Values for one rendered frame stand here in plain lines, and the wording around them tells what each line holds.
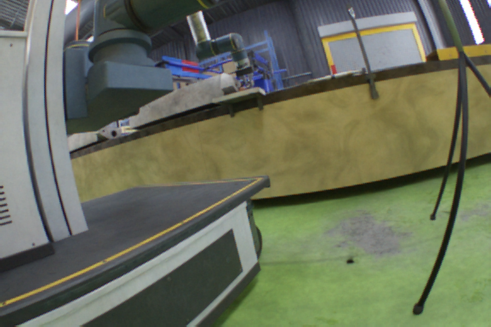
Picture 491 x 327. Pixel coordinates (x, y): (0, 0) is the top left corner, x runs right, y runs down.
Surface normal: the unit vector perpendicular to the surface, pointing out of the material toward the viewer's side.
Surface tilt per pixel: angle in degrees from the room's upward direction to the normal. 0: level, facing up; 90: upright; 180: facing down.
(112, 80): 90
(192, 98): 80
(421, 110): 91
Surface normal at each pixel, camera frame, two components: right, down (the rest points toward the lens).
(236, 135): -0.33, 0.10
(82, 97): 0.85, -0.16
